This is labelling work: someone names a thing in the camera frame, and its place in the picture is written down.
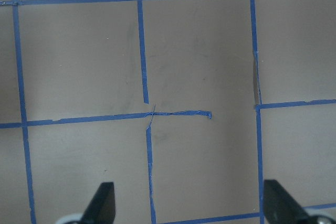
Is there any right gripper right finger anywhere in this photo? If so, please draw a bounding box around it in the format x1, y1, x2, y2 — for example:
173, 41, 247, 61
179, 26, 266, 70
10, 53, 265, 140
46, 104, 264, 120
263, 179, 310, 224

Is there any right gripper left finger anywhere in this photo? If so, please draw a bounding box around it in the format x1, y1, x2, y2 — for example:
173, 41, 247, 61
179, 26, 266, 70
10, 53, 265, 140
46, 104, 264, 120
80, 182, 116, 223

